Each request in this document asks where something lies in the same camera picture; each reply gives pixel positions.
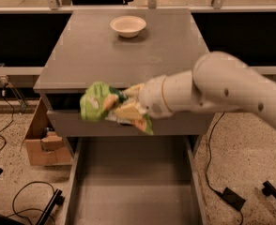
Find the black stand leg right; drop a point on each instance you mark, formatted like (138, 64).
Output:
(269, 189)

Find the black power adapter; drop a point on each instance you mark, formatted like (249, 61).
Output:
(233, 199)

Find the green rice chip bag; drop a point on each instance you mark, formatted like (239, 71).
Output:
(99, 101)

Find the black stand leg left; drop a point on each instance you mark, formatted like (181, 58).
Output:
(57, 199)

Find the white paper bowl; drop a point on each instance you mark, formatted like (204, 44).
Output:
(128, 26)

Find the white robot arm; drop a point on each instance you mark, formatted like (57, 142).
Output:
(218, 82)

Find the black stand leg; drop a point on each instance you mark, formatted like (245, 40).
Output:
(269, 189)
(57, 199)

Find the grey drawer cabinet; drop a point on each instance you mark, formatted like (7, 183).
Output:
(89, 50)

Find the brown cardboard box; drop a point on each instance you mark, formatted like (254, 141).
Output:
(43, 146)

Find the grey open lower drawer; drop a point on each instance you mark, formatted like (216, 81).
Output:
(134, 181)

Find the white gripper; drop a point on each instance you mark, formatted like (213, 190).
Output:
(151, 97)

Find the grey closed upper drawer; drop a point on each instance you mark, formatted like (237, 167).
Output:
(175, 125)

